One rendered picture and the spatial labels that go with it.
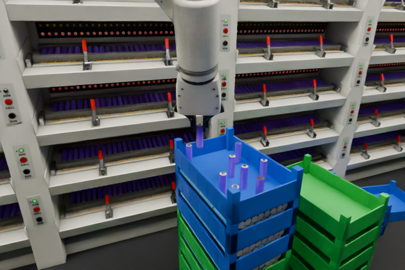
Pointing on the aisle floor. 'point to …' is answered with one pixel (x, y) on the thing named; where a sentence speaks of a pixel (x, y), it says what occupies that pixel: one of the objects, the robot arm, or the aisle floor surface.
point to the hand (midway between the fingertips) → (199, 123)
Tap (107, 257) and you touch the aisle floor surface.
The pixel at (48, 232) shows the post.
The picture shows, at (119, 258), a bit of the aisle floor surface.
